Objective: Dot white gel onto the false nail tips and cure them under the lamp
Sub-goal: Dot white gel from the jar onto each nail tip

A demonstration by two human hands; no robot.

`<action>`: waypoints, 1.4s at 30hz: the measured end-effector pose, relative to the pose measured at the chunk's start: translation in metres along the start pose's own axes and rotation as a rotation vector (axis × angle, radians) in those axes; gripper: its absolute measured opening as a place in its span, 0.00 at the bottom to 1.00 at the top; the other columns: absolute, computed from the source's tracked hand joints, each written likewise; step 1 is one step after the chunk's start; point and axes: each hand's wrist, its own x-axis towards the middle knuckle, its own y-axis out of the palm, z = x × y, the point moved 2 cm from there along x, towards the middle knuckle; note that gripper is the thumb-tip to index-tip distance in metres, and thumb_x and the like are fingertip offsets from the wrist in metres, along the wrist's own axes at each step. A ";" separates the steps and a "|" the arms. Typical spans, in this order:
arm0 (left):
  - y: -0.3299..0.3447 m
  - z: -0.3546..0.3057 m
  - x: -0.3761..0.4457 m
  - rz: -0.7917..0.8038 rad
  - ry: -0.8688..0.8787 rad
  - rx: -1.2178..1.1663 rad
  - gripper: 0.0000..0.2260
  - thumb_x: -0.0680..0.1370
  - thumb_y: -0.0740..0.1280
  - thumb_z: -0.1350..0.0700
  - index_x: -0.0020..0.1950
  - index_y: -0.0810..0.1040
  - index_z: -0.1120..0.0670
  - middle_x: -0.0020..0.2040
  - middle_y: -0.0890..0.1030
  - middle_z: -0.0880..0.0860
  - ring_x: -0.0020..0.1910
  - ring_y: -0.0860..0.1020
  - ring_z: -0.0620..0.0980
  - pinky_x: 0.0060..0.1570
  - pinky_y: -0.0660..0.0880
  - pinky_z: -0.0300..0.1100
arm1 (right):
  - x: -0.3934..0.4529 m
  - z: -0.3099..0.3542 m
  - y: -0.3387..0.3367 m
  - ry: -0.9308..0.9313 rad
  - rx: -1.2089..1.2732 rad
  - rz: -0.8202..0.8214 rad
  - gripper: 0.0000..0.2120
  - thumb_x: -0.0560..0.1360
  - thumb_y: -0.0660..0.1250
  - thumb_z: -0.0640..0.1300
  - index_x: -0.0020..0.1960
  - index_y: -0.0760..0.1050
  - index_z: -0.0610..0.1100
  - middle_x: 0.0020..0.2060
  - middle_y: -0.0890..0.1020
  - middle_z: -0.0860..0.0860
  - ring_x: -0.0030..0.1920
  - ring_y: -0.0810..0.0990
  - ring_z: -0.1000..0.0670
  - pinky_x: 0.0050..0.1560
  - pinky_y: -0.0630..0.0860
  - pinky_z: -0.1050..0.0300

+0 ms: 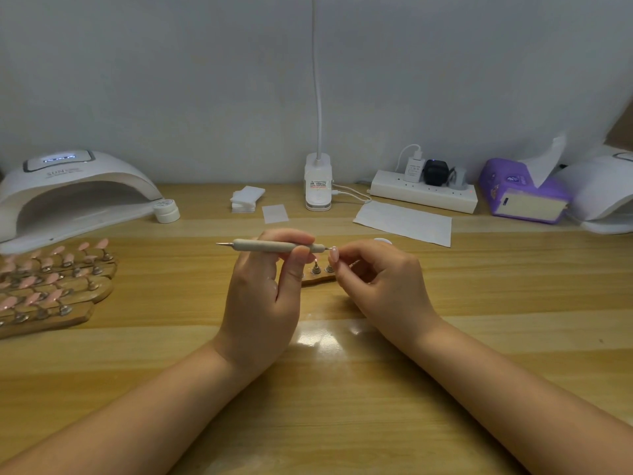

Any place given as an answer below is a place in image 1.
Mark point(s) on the person's right hand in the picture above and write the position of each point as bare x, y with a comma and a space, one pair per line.
391, 290

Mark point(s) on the person's left hand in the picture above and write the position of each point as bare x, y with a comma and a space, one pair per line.
259, 311

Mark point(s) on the white gel jar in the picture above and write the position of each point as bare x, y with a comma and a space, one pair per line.
383, 241

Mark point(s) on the grey dotting pen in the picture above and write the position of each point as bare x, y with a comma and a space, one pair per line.
255, 246

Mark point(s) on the wooden nail holder strip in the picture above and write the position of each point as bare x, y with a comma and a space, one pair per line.
318, 279

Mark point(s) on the wooden stands with pink nails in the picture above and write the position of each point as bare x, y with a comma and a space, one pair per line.
49, 288

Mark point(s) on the white nail lamp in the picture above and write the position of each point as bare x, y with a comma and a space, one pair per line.
69, 185
600, 188

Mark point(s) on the person's right forearm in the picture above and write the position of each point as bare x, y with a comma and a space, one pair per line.
534, 400

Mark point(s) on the person's left forearm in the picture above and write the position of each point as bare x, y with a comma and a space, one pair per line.
119, 420

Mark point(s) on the white desk lamp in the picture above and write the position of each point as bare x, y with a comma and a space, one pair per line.
318, 183

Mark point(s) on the white paper sheet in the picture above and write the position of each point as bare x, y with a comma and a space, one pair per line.
403, 222

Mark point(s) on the small white paper square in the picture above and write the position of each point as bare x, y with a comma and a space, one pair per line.
275, 213

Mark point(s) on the white power strip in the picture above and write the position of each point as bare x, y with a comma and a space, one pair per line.
423, 192

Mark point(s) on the stack of white cotton pads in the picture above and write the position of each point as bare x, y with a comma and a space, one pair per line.
247, 199

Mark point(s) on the white charger plug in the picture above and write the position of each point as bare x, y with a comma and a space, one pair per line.
414, 169

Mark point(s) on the black plug adapter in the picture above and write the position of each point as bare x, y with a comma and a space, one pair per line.
436, 172

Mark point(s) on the grey plug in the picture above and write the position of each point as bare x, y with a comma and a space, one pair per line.
458, 178

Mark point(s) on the small closed white jar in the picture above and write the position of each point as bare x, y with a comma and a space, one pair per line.
166, 210

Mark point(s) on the purple tissue box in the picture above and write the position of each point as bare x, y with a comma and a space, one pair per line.
502, 186

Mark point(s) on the white tissue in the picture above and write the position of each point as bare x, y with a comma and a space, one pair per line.
544, 159

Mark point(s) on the brown wooden board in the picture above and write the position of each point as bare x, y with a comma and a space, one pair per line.
621, 123

